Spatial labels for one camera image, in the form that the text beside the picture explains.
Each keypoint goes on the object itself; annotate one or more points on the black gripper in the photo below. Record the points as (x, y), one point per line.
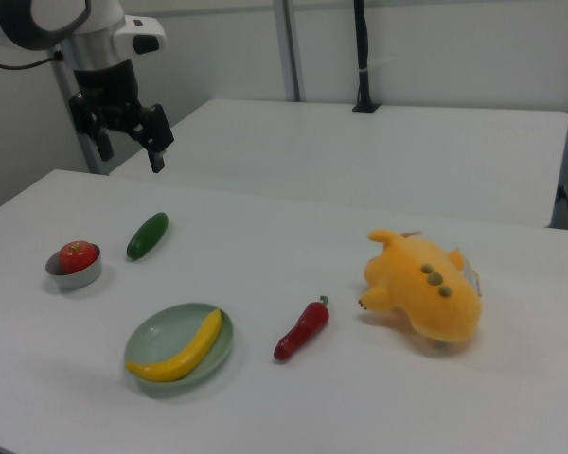
(106, 90)

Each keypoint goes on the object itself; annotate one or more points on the green cucumber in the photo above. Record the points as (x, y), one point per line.
(147, 235)

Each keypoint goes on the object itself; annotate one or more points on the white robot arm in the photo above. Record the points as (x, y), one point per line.
(9, 19)

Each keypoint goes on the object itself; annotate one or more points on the small metal bowl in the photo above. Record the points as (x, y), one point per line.
(81, 280)

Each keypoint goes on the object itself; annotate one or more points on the red apple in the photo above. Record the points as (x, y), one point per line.
(77, 257)

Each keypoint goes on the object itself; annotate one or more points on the pale green plate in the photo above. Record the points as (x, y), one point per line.
(165, 331)

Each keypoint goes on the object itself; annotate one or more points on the yellow banana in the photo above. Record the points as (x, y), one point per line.
(194, 350)

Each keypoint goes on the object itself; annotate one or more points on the white adjoining table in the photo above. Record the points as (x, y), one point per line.
(360, 156)

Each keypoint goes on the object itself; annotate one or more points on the black pole with base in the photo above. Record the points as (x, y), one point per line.
(362, 47)

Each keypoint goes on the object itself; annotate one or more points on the red chili pepper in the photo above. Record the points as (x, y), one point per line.
(300, 331)

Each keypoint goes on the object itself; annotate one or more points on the yellow plush toy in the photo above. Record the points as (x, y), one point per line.
(421, 302)

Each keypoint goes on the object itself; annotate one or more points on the aluminium frame post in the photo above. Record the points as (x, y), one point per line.
(64, 87)

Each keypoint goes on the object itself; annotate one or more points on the grey partition post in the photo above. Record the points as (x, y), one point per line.
(289, 47)

